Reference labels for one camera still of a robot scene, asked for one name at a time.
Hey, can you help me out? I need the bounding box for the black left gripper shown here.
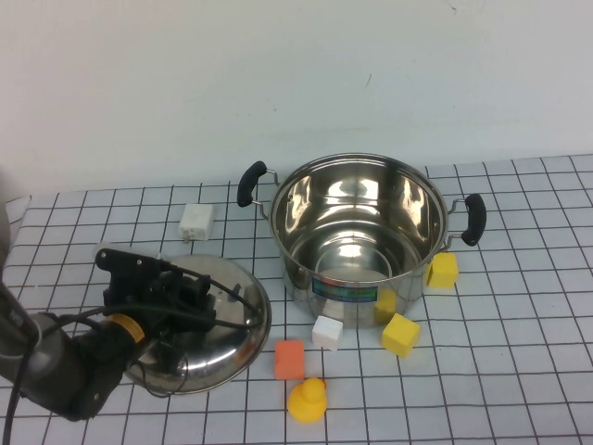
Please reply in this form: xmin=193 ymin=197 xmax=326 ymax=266
xmin=102 ymin=271 xmax=220 ymax=342

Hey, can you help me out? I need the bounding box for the stainless steel pot lid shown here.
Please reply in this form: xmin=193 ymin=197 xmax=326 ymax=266
xmin=122 ymin=252 xmax=272 ymax=396

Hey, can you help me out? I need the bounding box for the white power adapter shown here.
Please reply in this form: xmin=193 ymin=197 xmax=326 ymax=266
xmin=178 ymin=203 xmax=216 ymax=244

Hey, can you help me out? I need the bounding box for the orange foam block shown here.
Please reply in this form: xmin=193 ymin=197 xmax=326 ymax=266
xmin=273 ymin=339 xmax=307 ymax=382

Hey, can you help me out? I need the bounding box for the white foam cube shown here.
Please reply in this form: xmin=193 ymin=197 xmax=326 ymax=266
xmin=311 ymin=315 xmax=345 ymax=351

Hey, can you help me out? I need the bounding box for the yellow rubber duck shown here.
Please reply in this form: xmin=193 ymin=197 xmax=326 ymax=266
xmin=286 ymin=376 xmax=330 ymax=425

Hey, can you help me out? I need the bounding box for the yellow foam cube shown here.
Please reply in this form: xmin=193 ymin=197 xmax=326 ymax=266
xmin=381 ymin=312 xmax=422 ymax=359
xmin=425 ymin=252 xmax=460 ymax=290

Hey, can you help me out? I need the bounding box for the white grid tablecloth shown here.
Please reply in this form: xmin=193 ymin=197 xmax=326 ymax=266
xmin=0 ymin=155 xmax=593 ymax=445

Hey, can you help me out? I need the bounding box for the black camera cable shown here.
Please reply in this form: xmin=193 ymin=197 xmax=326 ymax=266
xmin=6 ymin=261 xmax=263 ymax=445

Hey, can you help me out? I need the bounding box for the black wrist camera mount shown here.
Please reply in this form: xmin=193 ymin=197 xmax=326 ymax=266
xmin=95 ymin=248 xmax=173 ymax=305

